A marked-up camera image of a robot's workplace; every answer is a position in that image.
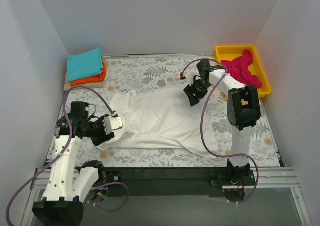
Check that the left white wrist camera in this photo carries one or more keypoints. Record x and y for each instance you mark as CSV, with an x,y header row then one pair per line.
x,y
112,123

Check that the white t shirt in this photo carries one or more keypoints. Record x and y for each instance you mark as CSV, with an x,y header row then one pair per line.
x,y
162,119

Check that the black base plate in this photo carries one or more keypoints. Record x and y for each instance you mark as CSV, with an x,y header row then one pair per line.
x,y
172,181

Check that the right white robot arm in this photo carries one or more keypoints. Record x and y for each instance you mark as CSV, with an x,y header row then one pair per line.
x,y
243,110

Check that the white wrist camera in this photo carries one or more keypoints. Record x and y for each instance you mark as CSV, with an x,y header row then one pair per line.
x,y
112,123
190,78

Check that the folded teal t shirt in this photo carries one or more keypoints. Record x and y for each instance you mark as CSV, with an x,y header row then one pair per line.
x,y
85,64

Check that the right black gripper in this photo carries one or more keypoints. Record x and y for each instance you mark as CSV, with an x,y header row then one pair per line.
x,y
195,90

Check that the folded orange t shirt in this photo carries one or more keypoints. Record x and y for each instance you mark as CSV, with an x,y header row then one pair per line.
x,y
93,79

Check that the aluminium frame rail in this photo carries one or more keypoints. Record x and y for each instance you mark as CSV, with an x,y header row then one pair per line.
x,y
166,196

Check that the folded beige t shirt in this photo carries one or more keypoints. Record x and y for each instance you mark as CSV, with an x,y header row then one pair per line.
x,y
94,85

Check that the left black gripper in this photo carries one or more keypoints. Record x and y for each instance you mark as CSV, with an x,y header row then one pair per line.
x,y
100,131

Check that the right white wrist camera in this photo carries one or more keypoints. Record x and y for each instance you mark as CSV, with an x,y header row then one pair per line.
x,y
190,78

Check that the magenta t shirt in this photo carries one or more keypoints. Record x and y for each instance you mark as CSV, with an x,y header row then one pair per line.
x,y
239,69

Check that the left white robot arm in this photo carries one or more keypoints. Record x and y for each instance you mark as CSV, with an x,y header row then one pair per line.
x,y
67,161

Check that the yellow plastic bin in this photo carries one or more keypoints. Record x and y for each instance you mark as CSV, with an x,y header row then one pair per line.
x,y
230,52

